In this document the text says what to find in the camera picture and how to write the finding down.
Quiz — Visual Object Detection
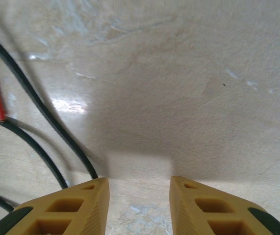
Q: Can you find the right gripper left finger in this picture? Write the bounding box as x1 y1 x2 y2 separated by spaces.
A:
0 177 110 235

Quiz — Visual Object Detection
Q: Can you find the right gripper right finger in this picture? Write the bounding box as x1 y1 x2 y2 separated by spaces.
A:
170 175 280 235

